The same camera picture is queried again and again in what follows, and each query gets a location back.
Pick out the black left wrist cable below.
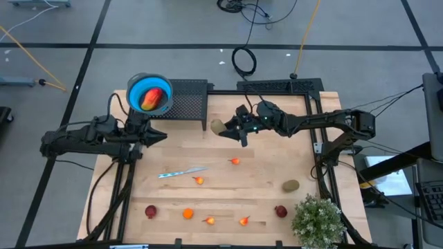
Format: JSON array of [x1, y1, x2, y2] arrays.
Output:
[[107, 92, 129, 120]]

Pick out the red yellow toy mango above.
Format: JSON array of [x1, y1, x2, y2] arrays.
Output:
[[140, 87, 164, 112]]

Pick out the black desk beam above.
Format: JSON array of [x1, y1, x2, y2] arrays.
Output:
[[358, 140, 433, 184]]

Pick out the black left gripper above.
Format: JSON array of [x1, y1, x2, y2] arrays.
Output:
[[126, 113, 168, 153]]

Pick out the black cable tangle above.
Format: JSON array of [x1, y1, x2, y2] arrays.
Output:
[[216, 0, 299, 30]]

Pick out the knife with blue patterned handle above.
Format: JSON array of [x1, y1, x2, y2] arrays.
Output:
[[158, 166, 210, 179]]

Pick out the black perforated riser shelf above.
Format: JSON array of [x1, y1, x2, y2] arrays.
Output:
[[133, 79, 215, 131]]

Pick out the grey cart base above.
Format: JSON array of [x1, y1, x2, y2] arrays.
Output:
[[0, 75, 48, 87], [7, 0, 72, 8]]

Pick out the thin white cable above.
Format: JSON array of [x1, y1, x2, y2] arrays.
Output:
[[0, 0, 58, 42]]

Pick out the black floor object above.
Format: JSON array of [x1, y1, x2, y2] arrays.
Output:
[[0, 106, 15, 125]]

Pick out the black perforated metal plate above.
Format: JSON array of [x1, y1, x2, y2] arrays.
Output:
[[236, 77, 325, 102]]

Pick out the blue collapsible bowl grey rim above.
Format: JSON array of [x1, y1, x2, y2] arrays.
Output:
[[125, 72, 174, 117]]

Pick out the white paper sheet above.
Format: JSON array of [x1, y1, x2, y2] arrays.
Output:
[[365, 155, 415, 197]]

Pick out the yellow cable black end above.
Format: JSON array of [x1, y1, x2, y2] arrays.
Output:
[[0, 26, 68, 93], [289, 0, 321, 80]]

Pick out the black keyboard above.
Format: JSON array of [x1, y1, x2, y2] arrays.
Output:
[[415, 179, 443, 222]]

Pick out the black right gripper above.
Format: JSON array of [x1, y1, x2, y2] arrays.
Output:
[[218, 104, 262, 148]]

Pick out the grey monitor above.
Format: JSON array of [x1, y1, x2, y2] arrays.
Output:
[[422, 71, 443, 162]]

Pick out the green artificial potted plant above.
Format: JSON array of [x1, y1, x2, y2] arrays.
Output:
[[291, 193, 347, 249]]

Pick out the brown green toy kiwi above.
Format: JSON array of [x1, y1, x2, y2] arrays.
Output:
[[210, 118, 228, 136], [281, 178, 300, 194]]

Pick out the black coiled cable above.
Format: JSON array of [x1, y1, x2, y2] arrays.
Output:
[[230, 0, 260, 81]]

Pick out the grey desk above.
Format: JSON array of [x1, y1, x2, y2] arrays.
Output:
[[413, 157, 443, 248]]

